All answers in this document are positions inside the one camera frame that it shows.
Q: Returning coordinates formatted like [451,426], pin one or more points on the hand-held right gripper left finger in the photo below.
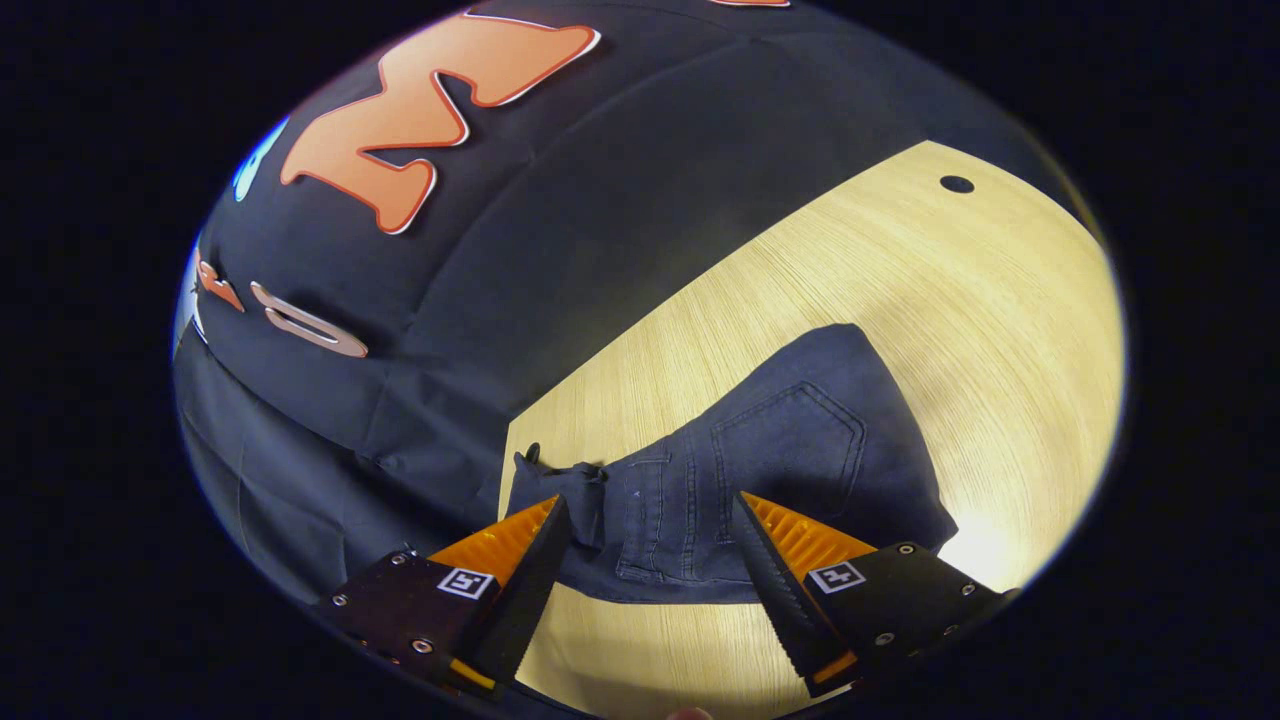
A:
[530,590]

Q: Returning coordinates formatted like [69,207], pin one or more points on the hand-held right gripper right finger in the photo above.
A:
[775,595]

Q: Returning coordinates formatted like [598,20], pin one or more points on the black jeans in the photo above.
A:
[780,440]

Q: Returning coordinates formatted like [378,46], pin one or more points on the black backdrop cloth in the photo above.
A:
[560,230]

